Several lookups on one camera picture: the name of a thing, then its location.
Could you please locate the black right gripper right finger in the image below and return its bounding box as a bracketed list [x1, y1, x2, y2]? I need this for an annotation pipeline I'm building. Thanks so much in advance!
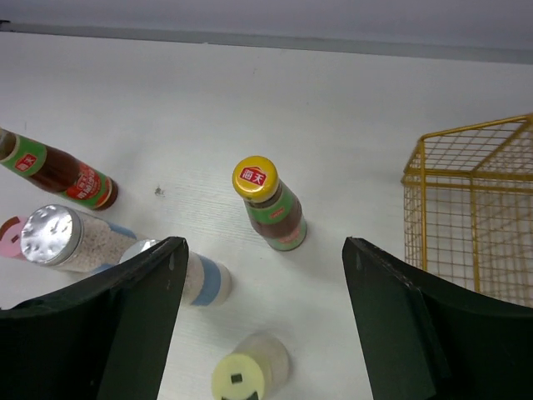
[342, 237, 532, 399]

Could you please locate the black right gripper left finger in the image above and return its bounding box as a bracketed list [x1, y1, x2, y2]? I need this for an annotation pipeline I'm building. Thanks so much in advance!
[1, 237, 188, 399]

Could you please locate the yellow cap sauce bottle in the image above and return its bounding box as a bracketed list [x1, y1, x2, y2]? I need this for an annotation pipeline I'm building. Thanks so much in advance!
[232, 156, 307, 252]
[1, 129, 119, 211]

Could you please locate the silver lid jar left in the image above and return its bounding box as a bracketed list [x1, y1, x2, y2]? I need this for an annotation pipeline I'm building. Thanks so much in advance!
[20, 204, 143, 273]

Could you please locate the silver lid jar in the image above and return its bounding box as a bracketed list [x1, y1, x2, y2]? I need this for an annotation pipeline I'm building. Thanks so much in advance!
[113, 239, 232, 309]
[20, 204, 143, 273]

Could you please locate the silver lid jar right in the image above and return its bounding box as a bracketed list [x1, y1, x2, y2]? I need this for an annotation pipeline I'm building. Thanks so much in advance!
[113, 239, 232, 309]

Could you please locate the pink lid spice shaker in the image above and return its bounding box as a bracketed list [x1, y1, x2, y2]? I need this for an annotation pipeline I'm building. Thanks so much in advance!
[1, 216, 27, 261]

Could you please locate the yellow lid spice shaker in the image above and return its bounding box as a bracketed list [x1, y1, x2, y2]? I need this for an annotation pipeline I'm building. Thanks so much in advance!
[212, 332, 291, 400]

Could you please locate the gold wire basket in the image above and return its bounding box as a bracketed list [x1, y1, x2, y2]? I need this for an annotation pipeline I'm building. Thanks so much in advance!
[401, 114, 532, 307]

